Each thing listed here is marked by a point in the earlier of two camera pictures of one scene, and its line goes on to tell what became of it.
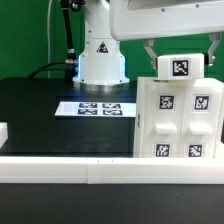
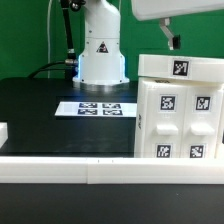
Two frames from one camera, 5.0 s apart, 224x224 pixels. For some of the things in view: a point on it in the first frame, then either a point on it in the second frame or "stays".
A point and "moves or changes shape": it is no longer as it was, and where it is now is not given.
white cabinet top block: (183, 66) moves or changes shape
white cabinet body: (178, 118) stays
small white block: (163, 120) stays
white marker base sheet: (96, 109) stays
